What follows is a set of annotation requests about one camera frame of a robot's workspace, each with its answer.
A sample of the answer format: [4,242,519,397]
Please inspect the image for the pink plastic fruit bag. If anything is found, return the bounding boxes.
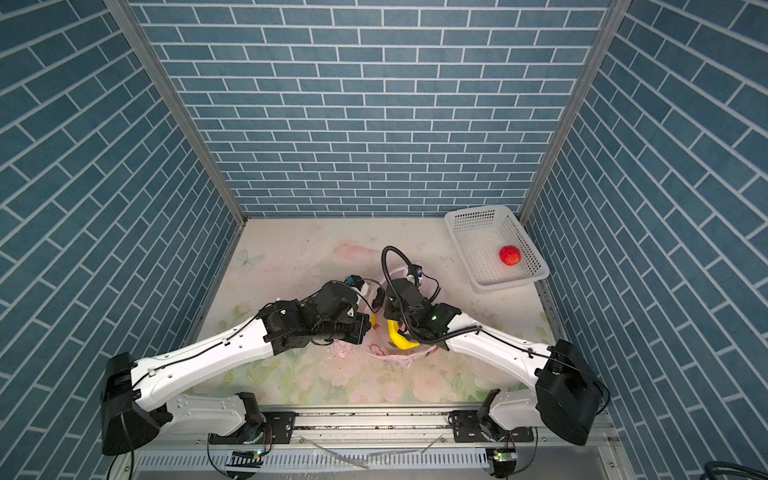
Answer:
[329,276,438,367]

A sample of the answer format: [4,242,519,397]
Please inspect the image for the white plastic mesh basket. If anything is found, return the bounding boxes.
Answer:
[444,205,550,293]

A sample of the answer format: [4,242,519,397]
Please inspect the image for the red strawberry toy fruit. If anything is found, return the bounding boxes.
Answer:
[499,246,522,266]

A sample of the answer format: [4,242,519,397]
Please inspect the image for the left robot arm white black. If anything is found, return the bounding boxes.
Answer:
[100,275,372,456]

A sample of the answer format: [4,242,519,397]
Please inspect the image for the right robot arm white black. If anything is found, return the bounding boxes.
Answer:
[382,278,605,446]

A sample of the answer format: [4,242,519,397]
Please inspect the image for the yellow banana toy fruit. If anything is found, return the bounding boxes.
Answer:
[387,320,420,351]

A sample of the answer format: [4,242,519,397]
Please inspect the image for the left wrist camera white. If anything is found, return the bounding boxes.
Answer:
[344,275,370,297]

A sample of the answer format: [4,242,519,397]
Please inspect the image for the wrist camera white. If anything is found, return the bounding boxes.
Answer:
[344,275,370,297]
[408,265,422,284]

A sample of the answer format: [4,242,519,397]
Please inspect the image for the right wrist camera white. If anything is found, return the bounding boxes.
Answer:
[408,265,422,284]

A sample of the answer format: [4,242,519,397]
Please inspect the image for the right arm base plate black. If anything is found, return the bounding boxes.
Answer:
[448,410,534,444]

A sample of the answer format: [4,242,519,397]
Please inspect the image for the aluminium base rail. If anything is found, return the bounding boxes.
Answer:
[140,393,608,448]

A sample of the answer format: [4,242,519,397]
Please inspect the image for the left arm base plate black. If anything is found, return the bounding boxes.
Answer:
[208,411,296,447]

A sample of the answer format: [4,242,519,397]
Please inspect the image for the white slotted cable duct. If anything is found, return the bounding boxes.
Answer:
[137,447,489,473]

